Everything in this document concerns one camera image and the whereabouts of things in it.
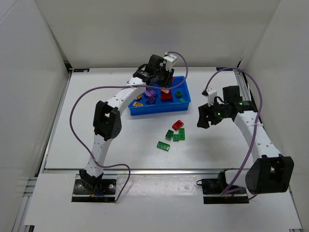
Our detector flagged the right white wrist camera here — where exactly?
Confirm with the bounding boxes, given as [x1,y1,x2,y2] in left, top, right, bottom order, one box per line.
[202,87,217,106]

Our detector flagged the green lego brick bottom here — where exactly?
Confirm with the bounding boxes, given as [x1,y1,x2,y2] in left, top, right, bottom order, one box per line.
[156,141,170,151]

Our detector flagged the green lego brick small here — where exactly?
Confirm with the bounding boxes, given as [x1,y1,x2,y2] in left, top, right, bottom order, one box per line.
[173,134,180,142]

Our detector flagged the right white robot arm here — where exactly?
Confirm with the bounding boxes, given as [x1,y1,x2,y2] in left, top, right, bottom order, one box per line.
[197,86,294,195]

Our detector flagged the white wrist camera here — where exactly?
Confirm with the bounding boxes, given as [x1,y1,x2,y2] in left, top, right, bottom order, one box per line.
[164,53,177,72]
[202,87,217,106]

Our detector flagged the left blue table label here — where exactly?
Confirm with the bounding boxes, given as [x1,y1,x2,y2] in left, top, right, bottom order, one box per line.
[73,68,90,73]

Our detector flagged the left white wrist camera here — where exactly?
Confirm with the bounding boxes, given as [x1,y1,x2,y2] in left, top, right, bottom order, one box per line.
[164,53,177,72]

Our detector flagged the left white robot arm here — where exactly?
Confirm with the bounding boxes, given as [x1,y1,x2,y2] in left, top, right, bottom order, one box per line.
[80,54,177,193]

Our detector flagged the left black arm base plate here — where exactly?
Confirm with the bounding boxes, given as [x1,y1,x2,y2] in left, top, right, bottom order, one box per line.
[71,175,117,203]

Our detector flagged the purple lego brick studs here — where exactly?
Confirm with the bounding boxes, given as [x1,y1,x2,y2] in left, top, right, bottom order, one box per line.
[146,97,156,105]

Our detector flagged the red half-round lego brick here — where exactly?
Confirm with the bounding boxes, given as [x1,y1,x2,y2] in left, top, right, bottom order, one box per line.
[160,93,172,101]

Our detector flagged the red small lego brick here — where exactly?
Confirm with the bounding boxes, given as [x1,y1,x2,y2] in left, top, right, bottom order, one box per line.
[172,120,184,131]

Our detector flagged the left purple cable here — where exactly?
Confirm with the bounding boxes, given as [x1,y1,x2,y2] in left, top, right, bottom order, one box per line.
[69,51,189,203]

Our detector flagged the red oval lego brick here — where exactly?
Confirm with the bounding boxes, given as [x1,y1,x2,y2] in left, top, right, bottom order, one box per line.
[160,89,170,94]

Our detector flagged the blue divided plastic bin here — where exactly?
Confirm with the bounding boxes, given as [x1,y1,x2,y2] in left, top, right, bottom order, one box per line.
[128,76,191,116]

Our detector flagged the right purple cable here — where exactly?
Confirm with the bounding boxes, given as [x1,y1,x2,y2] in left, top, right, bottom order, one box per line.
[206,67,264,202]

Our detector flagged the purple cable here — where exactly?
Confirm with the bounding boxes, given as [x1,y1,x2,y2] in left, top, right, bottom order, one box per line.
[69,51,189,203]
[206,67,264,202]

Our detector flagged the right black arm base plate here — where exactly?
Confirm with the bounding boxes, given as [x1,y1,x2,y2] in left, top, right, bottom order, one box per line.
[196,178,249,204]

